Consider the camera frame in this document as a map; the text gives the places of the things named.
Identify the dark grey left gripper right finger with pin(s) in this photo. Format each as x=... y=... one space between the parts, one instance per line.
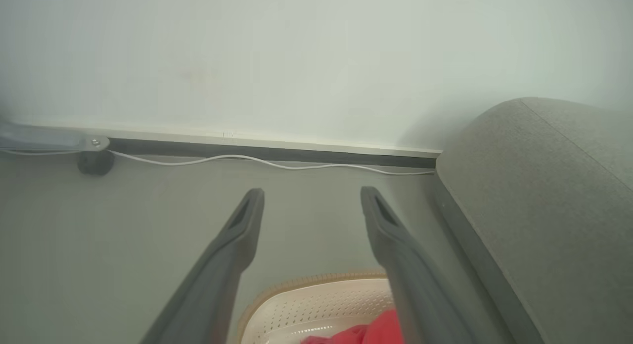
x=410 y=275

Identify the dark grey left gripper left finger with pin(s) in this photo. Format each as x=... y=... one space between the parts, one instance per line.
x=222 y=265

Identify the grey fabric sofa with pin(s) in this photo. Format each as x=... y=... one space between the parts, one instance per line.
x=544 y=210

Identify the cream perforated laundry basket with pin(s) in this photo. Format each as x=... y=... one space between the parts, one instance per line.
x=306 y=309

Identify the grey metal frame leg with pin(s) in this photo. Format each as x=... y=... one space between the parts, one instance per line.
x=39 y=139

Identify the black skirting strip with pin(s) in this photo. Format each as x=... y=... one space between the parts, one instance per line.
x=346 y=157

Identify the black caster wheel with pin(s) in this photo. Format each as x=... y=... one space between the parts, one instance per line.
x=94 y=163

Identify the red clothing item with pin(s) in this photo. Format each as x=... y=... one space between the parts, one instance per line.
x=381 y=331

